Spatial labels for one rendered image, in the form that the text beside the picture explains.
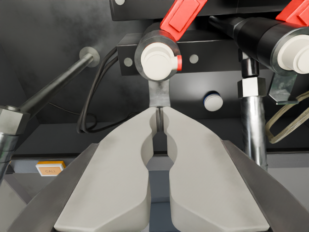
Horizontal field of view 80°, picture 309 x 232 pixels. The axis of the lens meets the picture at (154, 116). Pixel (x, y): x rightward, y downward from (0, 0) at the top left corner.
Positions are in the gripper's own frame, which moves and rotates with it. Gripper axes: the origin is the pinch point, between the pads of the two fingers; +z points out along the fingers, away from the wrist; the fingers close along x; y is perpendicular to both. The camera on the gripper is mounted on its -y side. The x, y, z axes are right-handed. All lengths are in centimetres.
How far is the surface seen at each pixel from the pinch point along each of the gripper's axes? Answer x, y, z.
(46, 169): -22.6, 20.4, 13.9
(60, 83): -13.3, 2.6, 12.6
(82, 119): -9.3, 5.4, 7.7
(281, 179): 111, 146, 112
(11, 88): -31.0, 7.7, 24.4
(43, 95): -13.5, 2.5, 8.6
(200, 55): 4.8, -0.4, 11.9
